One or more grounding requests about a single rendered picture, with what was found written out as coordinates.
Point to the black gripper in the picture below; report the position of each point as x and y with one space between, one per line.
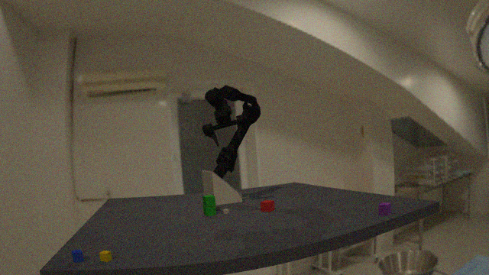
241 122

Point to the small purple block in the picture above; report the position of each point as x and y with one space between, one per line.
384 208

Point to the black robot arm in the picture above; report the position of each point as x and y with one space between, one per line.
216 98

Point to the small blue block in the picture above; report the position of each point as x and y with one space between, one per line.
77 256

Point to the red block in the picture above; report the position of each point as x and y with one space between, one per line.
267 205

